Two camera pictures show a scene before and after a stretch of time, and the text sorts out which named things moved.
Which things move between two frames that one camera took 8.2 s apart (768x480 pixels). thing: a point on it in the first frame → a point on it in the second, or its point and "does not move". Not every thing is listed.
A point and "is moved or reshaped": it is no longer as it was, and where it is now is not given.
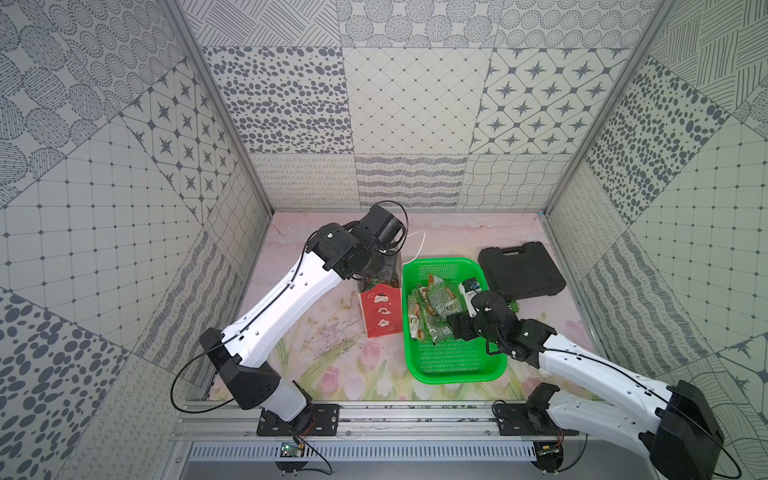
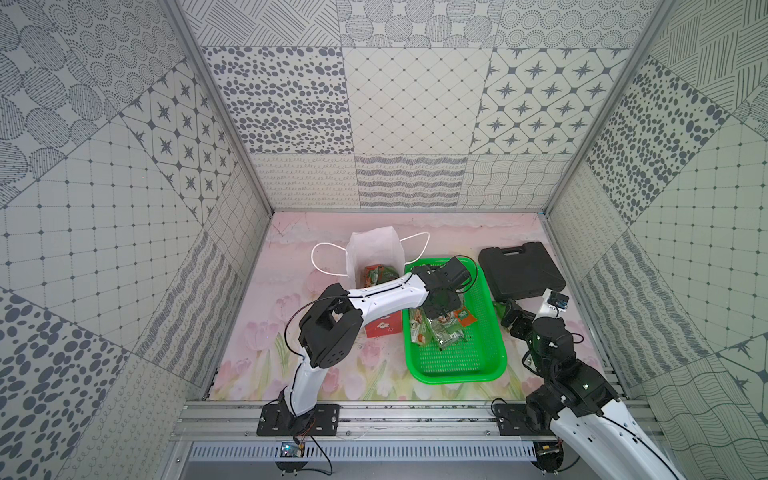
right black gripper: (460, 325) → (526, 319)
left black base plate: (314, 420) does not move
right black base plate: (527, 420) does not move
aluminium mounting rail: (381, 424) does not move
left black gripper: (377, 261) → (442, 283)
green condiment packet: (441, 300) is moved or reshaped
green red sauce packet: (422, 315) does not move
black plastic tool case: (521, 271) does not move
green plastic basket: (450, 361) does not move
